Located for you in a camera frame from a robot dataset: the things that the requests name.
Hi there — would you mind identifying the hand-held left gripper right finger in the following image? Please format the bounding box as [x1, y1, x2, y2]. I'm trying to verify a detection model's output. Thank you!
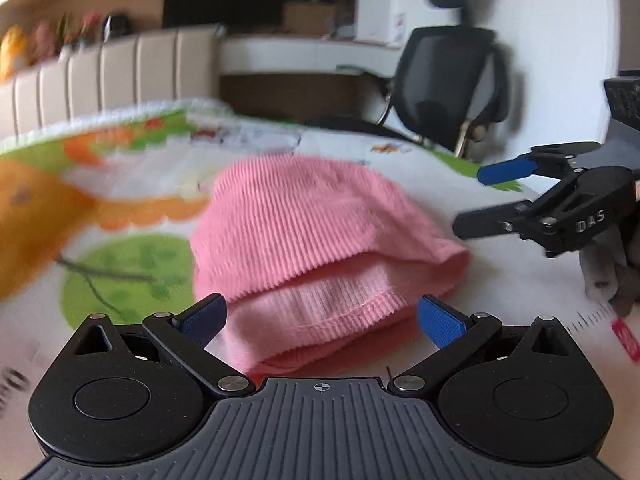
[387, 294, 572, 400]

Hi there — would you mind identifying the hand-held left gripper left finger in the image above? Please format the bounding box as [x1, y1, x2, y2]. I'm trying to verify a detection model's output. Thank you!
[74, 292, 257, 400]

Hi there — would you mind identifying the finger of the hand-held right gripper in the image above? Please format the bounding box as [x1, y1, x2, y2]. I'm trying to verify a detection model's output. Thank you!
[476, 141, 603, 185]
[452, 199, 551, 242]

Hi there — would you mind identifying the pink ribbed garment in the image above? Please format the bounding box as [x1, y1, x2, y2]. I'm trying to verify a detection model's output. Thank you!
[190, 155, 473, 378]

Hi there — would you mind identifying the person's right hand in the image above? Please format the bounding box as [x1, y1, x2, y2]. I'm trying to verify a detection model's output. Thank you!
[579, 225, 640, 317]

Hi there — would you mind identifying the black office chair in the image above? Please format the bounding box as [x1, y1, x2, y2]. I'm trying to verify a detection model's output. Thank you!
[376, 0, 527, 162]

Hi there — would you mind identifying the red tag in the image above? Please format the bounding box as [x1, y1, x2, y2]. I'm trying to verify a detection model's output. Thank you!
[611, 318, 640, 362]

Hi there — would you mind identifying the printed cartoon blanket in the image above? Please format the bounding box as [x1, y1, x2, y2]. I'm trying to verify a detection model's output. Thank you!
[0, 97, 640, 480]

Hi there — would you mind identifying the white box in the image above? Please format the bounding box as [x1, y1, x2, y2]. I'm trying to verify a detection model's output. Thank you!
[352, 0, 408, 47]

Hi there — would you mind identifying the white desk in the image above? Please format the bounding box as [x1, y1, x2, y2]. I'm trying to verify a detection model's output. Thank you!
[219, 35, 408, 123]

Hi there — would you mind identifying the beige padded headboard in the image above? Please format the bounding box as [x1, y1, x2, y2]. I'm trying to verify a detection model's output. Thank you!
[0, 27, 223, 138]

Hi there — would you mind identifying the pink plush toy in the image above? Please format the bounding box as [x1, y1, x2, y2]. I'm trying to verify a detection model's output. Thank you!
[29, 21, 57, 63]

